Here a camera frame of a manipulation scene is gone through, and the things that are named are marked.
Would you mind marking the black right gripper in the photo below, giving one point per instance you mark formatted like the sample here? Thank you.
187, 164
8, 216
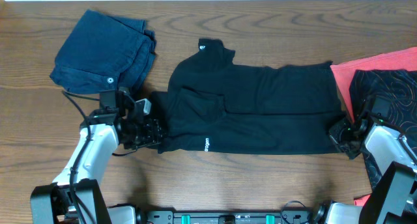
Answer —
334, 133

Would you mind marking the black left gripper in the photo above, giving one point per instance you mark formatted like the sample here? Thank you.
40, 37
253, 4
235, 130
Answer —
152, 133

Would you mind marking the black t-shirt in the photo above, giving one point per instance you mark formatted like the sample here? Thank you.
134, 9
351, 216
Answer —
215, 105

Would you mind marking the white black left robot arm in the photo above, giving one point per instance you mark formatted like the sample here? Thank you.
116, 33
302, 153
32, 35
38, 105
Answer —
74, 196

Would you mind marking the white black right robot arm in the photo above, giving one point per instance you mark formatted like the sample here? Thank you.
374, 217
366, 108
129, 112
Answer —
395, 163

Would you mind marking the black swirl patterned garment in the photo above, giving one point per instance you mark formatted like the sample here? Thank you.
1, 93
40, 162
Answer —
397, 85

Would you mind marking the folded navy blue shorts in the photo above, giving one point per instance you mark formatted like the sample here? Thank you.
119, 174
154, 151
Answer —
105, 53

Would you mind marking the red cloth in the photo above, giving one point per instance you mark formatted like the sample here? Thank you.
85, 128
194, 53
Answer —
344, 73

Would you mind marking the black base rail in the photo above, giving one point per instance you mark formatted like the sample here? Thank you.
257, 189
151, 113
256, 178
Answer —
288, 215

